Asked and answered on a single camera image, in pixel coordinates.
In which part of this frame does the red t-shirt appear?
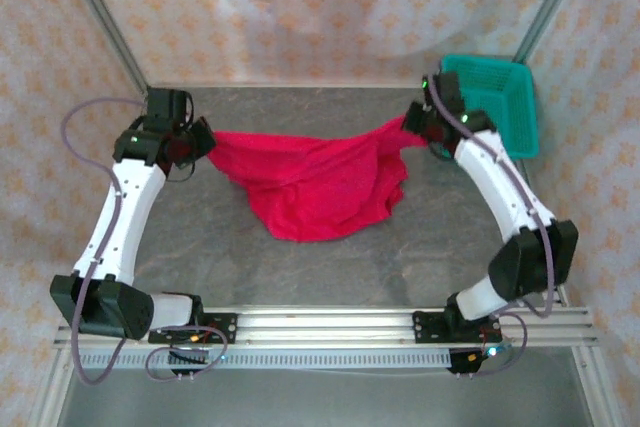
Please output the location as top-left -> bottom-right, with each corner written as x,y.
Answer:
205,114 -> 431,244

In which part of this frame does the teal plastic mesh basket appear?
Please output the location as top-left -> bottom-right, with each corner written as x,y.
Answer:
439,53 -> 541,162

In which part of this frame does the patterned white cloth backdrop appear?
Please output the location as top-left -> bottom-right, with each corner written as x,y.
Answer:
0,0 -> 640,427

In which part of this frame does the left gripper black thin cable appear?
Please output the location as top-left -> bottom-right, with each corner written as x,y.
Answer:
162,159 -> 196,184

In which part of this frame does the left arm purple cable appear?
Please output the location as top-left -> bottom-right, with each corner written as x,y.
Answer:
60,98 -> 229,387

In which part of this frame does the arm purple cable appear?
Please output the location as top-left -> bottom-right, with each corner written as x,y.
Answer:
60,98 -> 229,387
437,59 -> 556,378

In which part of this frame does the aluminium table end rail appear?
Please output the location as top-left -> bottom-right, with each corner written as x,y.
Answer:
147,80 -> 441,90

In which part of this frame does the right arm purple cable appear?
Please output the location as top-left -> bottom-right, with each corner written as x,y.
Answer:
437,59 -> 556,378

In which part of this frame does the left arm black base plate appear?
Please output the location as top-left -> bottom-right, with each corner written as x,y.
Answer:
198,313 -> 239,346

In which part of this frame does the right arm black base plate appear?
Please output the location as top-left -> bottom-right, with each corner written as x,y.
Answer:
412,310 -> 504,346

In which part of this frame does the aluminium frame leg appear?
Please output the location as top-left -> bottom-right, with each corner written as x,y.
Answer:
29,346 -> 76,427
572,346 -> 624,427

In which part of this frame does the slotted grey cable duct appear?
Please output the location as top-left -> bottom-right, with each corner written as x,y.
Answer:
74,349 -> 454,371

